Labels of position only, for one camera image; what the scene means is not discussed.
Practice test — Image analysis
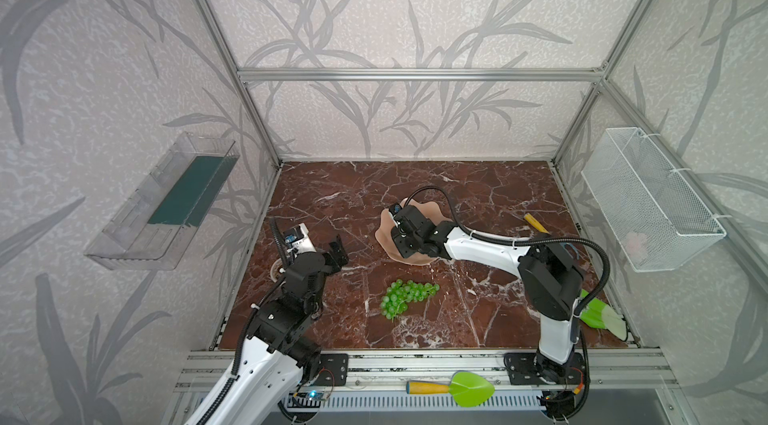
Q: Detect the aluminium front rail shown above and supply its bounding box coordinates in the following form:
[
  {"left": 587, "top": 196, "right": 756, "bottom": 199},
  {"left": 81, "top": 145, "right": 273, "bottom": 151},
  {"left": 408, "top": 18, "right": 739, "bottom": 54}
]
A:
[{"left": 173, "top": 348, "right": 679, "bottom": 393}]

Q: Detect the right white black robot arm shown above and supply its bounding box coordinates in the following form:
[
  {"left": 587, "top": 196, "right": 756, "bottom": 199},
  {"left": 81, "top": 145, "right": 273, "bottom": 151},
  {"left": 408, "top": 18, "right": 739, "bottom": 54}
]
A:
[{"left": 375, "top": 202, "right": 611, "bottom": 383}]

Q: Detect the green fake grape bunch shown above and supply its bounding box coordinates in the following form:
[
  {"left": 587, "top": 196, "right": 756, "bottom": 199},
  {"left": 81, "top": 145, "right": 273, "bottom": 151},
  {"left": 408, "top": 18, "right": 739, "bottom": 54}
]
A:
[{"left": 380, "top": 279, "right": 440, "bottom": 320}]

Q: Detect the small circuit board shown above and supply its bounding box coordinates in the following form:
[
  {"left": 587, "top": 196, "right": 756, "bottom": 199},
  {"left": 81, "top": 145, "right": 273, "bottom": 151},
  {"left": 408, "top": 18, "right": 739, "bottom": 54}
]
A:
[{"left": 289, "top": 389, "right": 332, "bottom": 408}]

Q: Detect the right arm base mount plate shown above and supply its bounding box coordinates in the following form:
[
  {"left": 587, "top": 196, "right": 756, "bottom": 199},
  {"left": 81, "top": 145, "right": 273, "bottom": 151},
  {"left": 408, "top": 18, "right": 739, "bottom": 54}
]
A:
[{"left": 503, "top": 352, "right": 587, "bottom": 387}]

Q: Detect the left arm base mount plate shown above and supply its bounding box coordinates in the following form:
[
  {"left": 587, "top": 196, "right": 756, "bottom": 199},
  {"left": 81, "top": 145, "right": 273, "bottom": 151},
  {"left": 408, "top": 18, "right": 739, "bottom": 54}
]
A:
[{"left": 302, "top": 353, "right": 349, "bottom": 387}]

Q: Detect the green toy trowel yellow handle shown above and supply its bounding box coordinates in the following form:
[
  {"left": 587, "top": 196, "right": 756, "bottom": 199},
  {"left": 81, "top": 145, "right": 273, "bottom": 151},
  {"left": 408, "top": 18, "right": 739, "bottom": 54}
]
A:
[{"left": 406, "top": 371, "right": 495, "bottom": 408}]

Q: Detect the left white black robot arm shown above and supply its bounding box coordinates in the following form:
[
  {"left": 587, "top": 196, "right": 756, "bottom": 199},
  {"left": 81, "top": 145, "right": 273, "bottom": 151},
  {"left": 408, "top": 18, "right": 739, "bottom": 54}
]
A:
[{"left": 187, "top": 219, "right": 349, "bottom": 424}]

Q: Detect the pink object in basket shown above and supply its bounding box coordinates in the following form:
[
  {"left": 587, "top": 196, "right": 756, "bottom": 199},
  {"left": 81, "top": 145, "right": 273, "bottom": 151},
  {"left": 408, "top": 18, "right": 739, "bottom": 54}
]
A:
[{"left": 623, "top": 231, "right": 649, "bottom": 262}]

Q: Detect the green pad in shelf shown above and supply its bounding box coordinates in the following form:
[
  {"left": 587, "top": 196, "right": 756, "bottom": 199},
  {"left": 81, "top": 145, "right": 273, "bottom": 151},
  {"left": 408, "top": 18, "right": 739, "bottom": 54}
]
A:
[{"left": 148, "top": 155, "right": 238, "bottom": 227}]

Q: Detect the blue toy rake yellow handle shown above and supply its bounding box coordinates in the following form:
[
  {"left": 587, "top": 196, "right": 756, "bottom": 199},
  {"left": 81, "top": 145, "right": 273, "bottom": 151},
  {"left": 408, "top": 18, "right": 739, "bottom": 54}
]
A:
[{"left": 524, "top": 213, "right": 549, "bottom": 234}]

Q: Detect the white wire mesh basket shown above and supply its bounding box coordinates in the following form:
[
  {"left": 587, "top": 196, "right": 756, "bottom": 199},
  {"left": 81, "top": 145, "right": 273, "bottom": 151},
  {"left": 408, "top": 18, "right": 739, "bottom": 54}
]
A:
[{"left": 582, "top": 127, "right": 727, "bottom": 273}]

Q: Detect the pink scalloped fruit bowl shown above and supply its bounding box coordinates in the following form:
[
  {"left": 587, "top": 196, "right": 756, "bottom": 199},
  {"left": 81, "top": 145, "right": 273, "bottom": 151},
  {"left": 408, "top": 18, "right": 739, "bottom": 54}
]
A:
[{"left": 375, "top": 200, "right": 457, "bottom": 266}]

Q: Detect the clear plastic wall shelf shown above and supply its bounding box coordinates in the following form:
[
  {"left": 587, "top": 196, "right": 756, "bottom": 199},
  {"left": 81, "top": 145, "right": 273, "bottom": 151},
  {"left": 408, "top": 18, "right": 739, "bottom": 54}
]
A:
[{"left": 84, "top": 132, "right": 240, "bottom": 271}]

